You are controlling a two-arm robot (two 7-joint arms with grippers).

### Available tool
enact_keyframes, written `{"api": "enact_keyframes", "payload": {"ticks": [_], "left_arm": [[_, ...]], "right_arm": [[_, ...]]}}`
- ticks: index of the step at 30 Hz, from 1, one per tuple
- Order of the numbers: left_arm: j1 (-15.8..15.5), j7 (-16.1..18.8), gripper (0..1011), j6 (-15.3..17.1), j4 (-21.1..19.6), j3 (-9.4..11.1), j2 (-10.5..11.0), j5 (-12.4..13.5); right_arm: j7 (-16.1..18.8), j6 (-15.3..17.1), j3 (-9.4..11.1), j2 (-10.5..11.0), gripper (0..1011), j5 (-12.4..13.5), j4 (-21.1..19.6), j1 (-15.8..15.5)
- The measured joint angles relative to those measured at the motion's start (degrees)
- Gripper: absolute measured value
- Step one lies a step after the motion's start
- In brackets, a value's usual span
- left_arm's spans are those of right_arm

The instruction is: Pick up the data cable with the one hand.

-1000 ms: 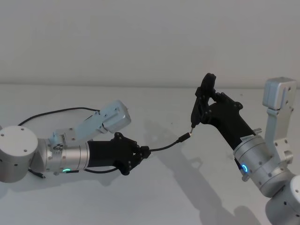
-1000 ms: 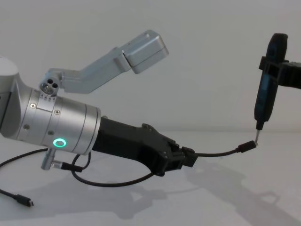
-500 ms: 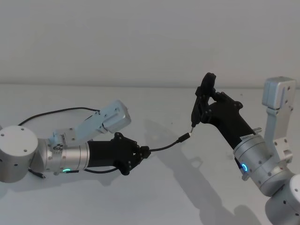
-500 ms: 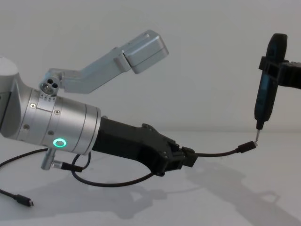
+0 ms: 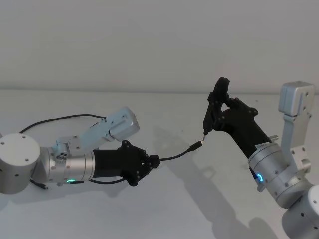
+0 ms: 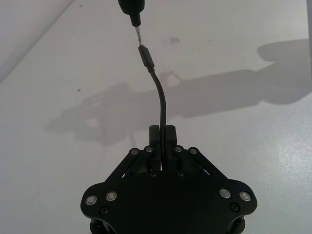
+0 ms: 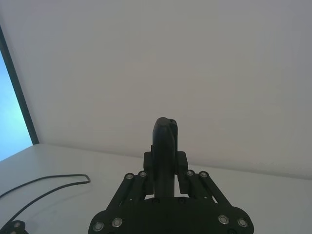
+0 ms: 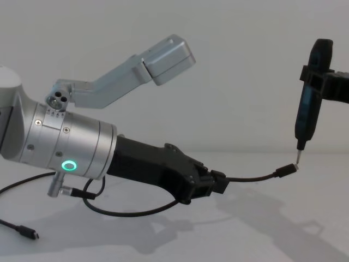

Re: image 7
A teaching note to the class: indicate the black bracket with silver bolt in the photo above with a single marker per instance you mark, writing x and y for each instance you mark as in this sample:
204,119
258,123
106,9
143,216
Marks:
14,226

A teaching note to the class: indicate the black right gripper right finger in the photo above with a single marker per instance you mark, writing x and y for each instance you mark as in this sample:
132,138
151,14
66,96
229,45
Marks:
182,163

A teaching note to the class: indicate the black-framed display screen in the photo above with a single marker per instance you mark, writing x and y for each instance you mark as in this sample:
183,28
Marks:
9,109

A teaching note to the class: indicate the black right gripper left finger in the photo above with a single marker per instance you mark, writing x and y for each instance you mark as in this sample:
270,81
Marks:
159,156

